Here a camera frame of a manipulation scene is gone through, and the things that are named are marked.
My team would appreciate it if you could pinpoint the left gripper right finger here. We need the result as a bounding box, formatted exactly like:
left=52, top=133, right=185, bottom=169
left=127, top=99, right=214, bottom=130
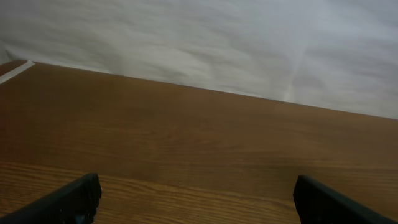
left=292, top=174, right=398, bottom=224

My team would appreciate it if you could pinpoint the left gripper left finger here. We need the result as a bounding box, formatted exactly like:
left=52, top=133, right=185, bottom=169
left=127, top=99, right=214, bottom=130
left=0, top=172, right=103, bottom=224

